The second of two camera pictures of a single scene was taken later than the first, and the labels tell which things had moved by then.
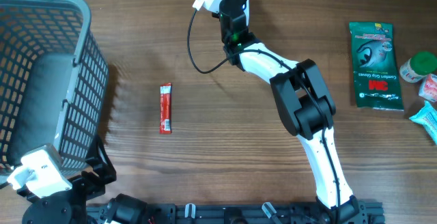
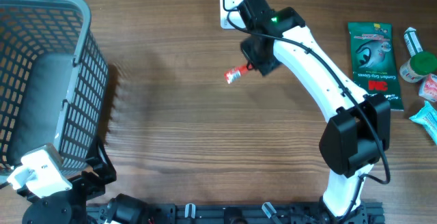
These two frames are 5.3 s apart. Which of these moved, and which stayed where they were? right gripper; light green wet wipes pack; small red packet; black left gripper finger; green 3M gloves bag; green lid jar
Moved: right gripper; small red packet
Stayed: black left gripper finger; green 3M gloves bag; green lid jar; light green wet wipes pack
